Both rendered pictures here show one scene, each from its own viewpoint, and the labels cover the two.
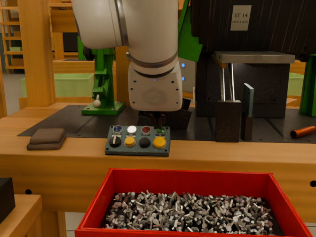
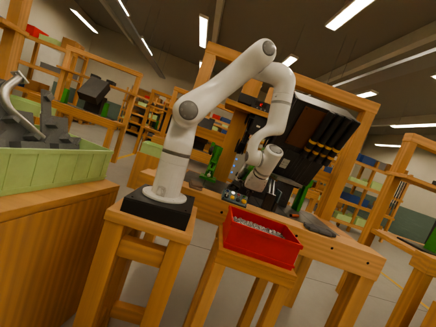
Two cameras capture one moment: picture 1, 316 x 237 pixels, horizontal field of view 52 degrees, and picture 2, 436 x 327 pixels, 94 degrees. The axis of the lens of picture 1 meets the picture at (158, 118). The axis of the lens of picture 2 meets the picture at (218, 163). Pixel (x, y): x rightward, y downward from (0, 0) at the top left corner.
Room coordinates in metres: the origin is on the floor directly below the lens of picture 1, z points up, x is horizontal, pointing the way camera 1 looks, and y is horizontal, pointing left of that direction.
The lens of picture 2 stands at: (-0.40, 0.32, 1.21)
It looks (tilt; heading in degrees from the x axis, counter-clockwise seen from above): 6 degrees down; 354
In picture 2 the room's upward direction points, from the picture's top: 20 degrees clockwise
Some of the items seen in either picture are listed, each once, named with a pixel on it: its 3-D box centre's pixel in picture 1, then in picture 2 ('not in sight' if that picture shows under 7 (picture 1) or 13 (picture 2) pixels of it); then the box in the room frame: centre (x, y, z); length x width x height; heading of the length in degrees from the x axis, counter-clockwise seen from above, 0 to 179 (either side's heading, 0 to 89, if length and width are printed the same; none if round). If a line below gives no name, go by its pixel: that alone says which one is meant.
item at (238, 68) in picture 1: (238, 65); (272, 178); (1.16, -0.29, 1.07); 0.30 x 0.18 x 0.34; 85
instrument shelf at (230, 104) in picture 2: not in sight; (276, 122); (1.29, -0.19, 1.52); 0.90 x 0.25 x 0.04; 85
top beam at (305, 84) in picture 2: not in sight; (291, 79); (1.33, -0.19, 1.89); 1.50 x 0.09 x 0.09; 85
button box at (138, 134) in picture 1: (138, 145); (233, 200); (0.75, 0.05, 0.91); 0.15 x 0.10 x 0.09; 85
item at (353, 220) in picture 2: not in sight; (357, 194); (5.26, -4.51, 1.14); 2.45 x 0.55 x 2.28; 92
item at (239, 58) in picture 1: (242, 56); (279, 177); (0.93, -0.24, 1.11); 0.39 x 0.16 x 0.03; 175
